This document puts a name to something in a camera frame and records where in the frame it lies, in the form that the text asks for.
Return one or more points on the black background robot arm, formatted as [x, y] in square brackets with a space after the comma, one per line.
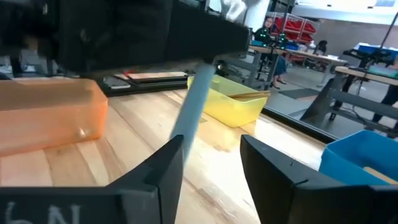
[370, 56]

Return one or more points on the dark floor mat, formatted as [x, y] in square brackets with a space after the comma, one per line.
[298, 93]

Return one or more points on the red bin shelf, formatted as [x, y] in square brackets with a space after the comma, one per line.
[295, 29]

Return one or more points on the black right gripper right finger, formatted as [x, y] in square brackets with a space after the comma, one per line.
[280, 193]

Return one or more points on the blue background bin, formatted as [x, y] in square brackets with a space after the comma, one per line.
[373, 48]

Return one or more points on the yellow plastic bin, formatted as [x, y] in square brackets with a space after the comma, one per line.
[230, 109]

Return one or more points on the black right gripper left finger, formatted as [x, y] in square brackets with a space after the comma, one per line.
[149, 193]

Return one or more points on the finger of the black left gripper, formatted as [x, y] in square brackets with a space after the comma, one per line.
[211, 34]

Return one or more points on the teal plastic bin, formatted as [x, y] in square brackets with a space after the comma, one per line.
[345, 158]

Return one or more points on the orange plastic bin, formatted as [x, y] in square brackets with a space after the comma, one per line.
[46, 115]

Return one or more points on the wooden background table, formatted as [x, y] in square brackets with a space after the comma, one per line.
[311, 56]
[351, 71]

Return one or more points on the person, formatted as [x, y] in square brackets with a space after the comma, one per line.
[273, 56]

